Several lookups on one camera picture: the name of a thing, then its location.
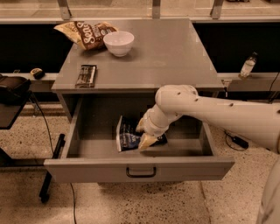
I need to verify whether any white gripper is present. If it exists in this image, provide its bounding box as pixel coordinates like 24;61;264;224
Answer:
136;104;182;150

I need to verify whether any blue Kettle chip bag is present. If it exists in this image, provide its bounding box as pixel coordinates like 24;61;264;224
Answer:
115;115;167;152

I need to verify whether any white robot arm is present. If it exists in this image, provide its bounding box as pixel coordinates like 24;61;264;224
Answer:
136;85;280;224

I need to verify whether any open grey top drawer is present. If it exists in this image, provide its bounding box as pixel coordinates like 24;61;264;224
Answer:
54;96;235;183

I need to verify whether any grey cabinet with counter top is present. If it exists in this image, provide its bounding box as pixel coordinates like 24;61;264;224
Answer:
52;18;222;118

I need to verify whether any brown and yellow chip bag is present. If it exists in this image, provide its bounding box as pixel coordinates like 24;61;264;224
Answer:
54;21;118;50

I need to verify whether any dark snack bar wrapper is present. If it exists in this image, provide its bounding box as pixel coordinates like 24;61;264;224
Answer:
75;65;97;88

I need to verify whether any white bowl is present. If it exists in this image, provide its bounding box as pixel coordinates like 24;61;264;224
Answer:
103;31;135;57

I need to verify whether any black stand leg with caster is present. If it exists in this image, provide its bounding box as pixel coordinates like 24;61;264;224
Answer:
39;134;66;204

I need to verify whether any small black and yellow device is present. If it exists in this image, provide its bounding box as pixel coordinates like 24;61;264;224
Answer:
30;68;46;80

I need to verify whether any clear plastic bottle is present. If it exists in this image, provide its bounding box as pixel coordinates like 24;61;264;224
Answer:
239;52;258;79

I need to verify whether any black side table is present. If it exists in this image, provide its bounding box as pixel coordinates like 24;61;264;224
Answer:
0;91;45;168

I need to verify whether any black object on side table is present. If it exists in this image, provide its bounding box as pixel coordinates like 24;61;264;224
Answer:
0;74;31;104

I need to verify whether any black drawer handle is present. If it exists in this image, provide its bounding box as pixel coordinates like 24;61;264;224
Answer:
126;167;157;179

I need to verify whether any black power adapter with cable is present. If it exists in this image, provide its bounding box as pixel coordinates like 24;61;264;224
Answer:
225;131;249;151

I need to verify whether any black floor cable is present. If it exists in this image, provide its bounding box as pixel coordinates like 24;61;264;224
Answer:
30;94;78;224

